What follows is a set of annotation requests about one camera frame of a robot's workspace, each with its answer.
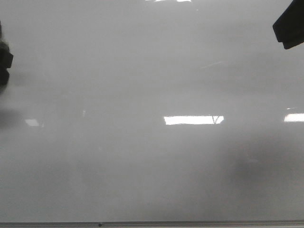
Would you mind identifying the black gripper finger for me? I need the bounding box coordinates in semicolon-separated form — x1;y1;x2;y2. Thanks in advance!
273;0;304;49

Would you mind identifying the grey aluminium whiteboard frame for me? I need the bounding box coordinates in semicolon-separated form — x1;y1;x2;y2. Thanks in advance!
0;220;304;228

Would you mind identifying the white glossy whiteboard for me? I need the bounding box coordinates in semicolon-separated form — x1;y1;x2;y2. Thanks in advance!
0;0;304;222

